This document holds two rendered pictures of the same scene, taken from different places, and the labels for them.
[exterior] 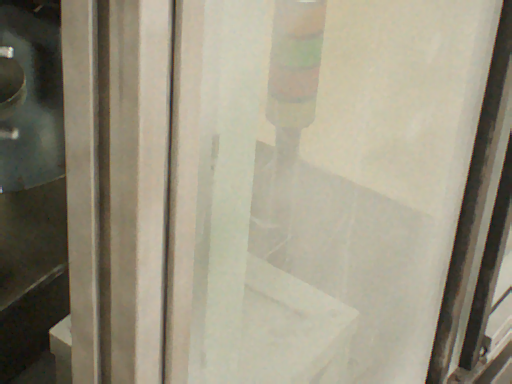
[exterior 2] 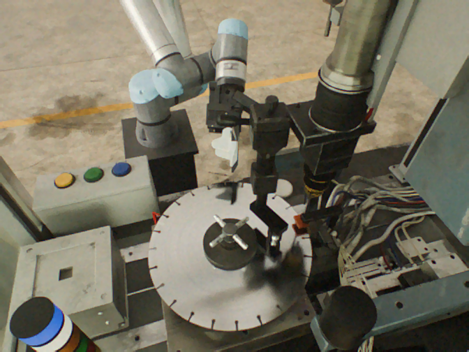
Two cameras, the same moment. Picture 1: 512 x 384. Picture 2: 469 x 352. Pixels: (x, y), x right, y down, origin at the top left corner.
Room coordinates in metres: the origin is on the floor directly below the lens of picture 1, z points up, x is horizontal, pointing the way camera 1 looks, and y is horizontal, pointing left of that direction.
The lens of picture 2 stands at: (1.21, 0.01, 1.55)
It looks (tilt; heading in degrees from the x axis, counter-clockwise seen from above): 47 degrees down; 130
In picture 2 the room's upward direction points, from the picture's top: straight up
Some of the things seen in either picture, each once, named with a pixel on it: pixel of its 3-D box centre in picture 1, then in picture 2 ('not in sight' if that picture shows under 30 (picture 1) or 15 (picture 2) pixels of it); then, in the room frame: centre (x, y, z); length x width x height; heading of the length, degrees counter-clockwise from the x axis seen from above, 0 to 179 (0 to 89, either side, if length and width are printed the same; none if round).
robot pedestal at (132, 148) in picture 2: not in sight; (172, 196); (0.41, 0.53, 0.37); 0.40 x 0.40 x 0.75; 56
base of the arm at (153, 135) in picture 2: not in sight; (155, 123); (0.41, 0.53, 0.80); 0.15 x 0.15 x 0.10
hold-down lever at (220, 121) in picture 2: not in sight; (243, 126); (0.96, 0.33, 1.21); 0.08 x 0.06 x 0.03; 56
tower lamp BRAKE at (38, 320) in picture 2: not in sight; (38, 320); (0.94, -0.04, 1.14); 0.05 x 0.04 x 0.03; 146
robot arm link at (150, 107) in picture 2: not in sight; (151, 94); (0.41, 0.54, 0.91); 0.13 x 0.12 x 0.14; 77
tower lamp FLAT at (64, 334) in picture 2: not in sight; (49, 330); (0.94, -0.04, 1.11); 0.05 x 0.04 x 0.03; 146
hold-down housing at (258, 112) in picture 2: not in sight; (266, 149); (1.00, 0.34, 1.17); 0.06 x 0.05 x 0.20; 47
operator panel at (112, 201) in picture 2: not in sight; (102, 197); (0.57, 0.21, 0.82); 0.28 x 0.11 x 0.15; 56
